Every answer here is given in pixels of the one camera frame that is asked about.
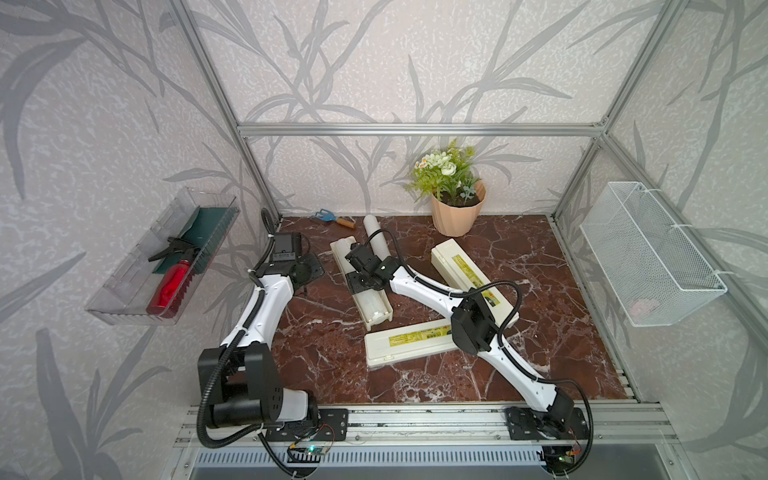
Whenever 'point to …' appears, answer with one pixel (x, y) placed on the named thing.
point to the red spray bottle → (174, 278)
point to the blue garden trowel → (324, 215)
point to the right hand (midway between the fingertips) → (355, 277)
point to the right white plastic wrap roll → (377, 240)
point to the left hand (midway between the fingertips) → (313, 266)
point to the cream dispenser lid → (398, 344)
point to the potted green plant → (457, 195)
